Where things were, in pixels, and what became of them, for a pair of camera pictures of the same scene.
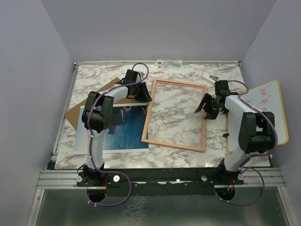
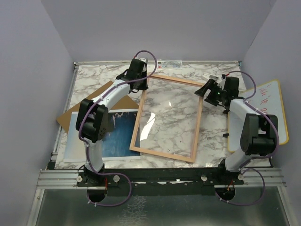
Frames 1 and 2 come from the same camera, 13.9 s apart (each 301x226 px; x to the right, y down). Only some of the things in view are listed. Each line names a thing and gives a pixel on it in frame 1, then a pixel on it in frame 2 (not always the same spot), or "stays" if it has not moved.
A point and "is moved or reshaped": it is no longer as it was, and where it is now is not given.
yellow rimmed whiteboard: (267, 97) stays
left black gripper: (145, 96) to (144, 86)
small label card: (167, 64) stays
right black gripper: (206, 97) to (212, 85)
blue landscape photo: (130, 122) is moved or reshaped
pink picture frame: (156, 81) to (194, 84)
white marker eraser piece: (209, 78) stays
